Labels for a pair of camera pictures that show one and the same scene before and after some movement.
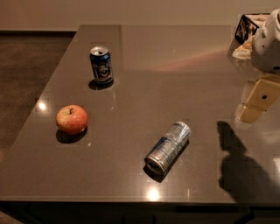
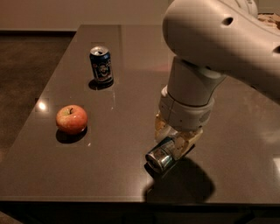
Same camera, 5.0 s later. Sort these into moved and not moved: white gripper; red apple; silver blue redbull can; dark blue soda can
Moved: white gripper
Not moved: dark blue soda can; silver blue redbull can; red apple
